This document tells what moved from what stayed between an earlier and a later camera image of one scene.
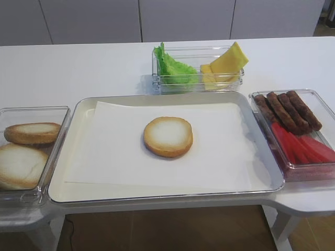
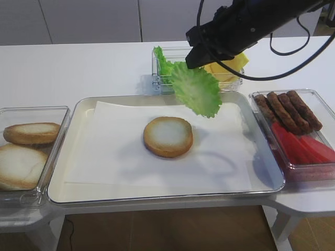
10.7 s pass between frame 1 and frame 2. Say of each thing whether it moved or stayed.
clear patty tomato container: stayed
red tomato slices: stayed
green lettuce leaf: moved
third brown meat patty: stayed
